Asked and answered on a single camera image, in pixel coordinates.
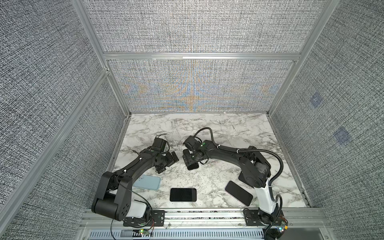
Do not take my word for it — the black phone case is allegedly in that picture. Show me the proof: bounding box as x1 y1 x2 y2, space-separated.
183 149 199 171
238 172 247 184

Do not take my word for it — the light blue phone case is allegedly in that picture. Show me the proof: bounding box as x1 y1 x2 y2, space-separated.
133 175 161 191

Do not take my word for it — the black smartphone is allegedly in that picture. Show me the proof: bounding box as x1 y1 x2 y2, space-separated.
170 188 197 202
225 181 253 207

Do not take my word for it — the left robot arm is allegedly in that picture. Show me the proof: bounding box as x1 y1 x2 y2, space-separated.
91 148 179 221

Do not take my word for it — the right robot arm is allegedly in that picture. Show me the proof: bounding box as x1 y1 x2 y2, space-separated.
183 137 279 225

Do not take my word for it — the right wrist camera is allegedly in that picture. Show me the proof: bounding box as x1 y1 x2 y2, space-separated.
183 136 202 152

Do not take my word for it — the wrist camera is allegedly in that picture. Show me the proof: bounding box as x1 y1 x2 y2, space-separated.
183 136 202 152
152 137 168 152

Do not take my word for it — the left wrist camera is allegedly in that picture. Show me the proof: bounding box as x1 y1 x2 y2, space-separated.
152 137 168 152

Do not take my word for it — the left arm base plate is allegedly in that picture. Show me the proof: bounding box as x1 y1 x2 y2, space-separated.
123 210 166 228

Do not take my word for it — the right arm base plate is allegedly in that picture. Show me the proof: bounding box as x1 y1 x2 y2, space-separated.
243 208 287 226

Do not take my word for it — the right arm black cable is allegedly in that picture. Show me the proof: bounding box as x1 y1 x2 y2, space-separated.
193 127 285 240

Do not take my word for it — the aluminium front rail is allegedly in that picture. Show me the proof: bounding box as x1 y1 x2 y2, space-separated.
75 208 337 240

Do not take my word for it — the aluminium frame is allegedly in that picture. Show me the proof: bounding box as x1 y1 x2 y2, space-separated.
1 1 326 205

